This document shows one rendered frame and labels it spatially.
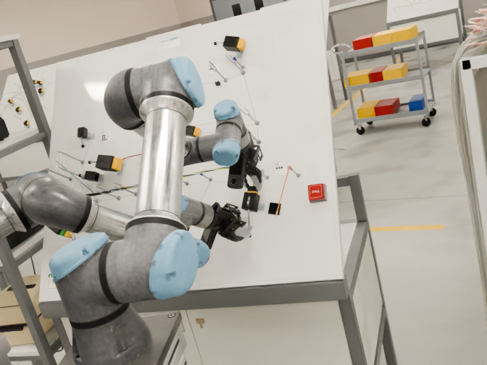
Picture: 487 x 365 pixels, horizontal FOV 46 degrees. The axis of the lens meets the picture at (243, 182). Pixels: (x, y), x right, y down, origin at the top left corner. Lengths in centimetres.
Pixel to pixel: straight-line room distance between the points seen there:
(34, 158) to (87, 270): 663
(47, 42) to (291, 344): 1010
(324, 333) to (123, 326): 99
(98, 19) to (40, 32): 165
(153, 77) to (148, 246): 39
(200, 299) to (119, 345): 89
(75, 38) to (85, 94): 971
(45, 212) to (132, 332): 41
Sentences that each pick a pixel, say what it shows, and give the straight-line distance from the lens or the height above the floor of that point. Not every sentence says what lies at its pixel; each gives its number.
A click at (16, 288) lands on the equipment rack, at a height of 94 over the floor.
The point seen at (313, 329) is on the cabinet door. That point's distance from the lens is 198.
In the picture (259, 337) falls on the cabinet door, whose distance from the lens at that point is 205.
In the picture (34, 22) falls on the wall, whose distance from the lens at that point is 1157.
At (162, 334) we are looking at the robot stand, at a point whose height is 116.
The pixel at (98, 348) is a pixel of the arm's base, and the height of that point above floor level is 121.
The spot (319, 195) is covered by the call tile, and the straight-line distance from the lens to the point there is 184.
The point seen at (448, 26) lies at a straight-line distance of 1040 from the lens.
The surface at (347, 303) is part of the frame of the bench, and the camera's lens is 190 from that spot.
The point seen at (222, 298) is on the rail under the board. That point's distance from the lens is 195.
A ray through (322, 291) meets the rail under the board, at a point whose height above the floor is 84.
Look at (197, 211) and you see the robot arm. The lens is 166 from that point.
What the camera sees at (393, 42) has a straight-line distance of 664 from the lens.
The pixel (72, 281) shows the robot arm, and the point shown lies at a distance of 107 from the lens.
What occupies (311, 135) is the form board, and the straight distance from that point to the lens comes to 195.
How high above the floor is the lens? 172
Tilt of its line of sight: 16 degrees down
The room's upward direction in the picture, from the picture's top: 15 degrees counter-clockwise
